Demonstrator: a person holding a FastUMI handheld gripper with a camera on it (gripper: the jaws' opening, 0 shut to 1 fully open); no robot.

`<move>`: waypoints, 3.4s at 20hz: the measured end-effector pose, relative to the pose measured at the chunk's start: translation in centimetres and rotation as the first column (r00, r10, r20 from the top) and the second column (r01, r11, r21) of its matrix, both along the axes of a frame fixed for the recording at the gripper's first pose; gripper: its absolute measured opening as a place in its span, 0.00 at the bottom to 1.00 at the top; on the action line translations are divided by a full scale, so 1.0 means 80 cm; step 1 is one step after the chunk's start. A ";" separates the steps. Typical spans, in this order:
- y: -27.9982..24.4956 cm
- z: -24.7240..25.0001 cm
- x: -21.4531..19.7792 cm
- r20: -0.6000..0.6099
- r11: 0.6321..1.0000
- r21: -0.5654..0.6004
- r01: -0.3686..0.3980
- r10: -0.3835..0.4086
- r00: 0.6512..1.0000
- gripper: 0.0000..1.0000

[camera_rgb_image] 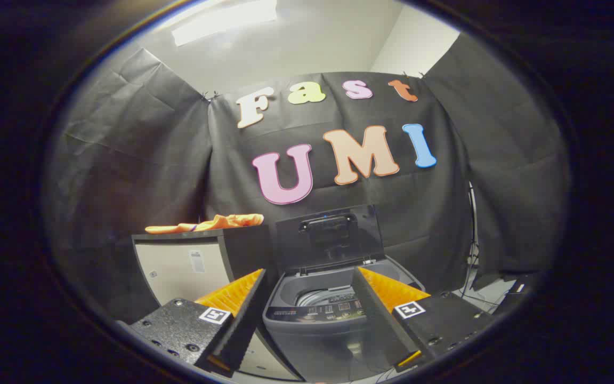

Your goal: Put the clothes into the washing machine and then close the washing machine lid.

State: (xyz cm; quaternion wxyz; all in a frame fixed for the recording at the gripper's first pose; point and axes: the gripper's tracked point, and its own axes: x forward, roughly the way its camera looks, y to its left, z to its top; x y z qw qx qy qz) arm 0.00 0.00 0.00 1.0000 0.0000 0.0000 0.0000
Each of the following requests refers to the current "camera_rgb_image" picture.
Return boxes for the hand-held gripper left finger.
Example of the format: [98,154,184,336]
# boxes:
[117,268,268,378]

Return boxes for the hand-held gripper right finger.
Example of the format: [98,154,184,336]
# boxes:
[352,266,499,374]

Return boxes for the grey washing machine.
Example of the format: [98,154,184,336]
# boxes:
[263,256,430,383]

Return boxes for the orange garment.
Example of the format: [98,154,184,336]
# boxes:
[145,213,265,235]

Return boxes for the grey cabinet with dark top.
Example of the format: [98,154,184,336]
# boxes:
[131,224,308,382]

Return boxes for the black device on floor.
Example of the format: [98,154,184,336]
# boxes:
[499,272,539,315]

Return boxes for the black backdrop cloth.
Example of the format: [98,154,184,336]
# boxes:
[46,32,571,321]

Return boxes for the black cables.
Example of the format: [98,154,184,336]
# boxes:
[459,181,499,313]

